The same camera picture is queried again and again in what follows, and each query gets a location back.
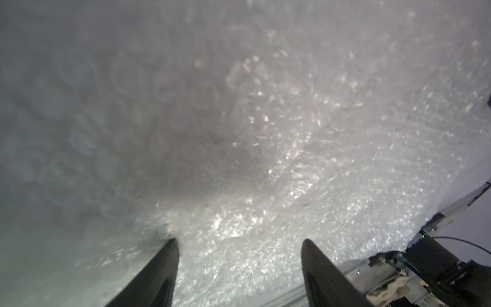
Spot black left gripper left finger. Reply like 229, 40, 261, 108
107, 239, 180, 307

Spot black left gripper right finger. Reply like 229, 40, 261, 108
301, 239, 373, 307

